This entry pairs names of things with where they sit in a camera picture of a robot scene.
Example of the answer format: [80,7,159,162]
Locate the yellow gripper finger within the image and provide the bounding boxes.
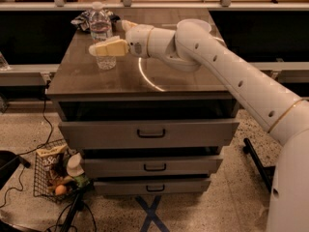
[89,36,129,57]
[122,20,137,32]

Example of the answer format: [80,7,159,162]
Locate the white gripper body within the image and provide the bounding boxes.
[126,24,154,58]

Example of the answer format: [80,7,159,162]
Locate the clear plastic water bottle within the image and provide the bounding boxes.
[89,2,116,71]

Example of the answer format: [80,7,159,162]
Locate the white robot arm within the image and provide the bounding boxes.
[89,19,309,232]

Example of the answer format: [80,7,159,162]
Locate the crumpled snack bag on cabinet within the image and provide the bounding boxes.
[70,10,120,33]

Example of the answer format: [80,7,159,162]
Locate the white ceramic bowl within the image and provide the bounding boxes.
[177,18,211,33]

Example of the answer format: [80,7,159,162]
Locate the grey drawer cabinet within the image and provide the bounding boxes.
[45,7,249,197]

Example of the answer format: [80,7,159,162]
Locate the top grey drawer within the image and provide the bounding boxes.
[59,119,239,150]

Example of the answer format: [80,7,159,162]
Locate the grey drawer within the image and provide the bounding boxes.
[82,155,223,178]
[59,119,239,150]
[94,178,211,196]

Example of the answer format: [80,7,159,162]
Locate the white cup in basket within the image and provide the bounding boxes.
[67,153,84,177]

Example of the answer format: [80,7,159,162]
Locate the yellow chip bag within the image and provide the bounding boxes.
[37,144,67,181]

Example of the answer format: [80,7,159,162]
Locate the middle grey drawer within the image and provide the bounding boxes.
[82,155,223,178]

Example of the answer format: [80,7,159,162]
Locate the bottom grey drawer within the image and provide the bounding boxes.
[94,178,211,196]

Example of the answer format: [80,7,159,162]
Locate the orange fruit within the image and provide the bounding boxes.
[55,185,67,195]

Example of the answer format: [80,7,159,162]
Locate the black tripod leg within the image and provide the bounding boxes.
[60,191,84,232]

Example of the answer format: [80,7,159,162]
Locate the black wheeled stand base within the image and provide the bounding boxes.
[242,138,275,192]

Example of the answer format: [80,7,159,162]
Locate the black power cable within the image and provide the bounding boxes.
[0,80,54,210]

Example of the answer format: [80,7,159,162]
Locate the black wire basket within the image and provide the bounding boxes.
[33,139,91,203]

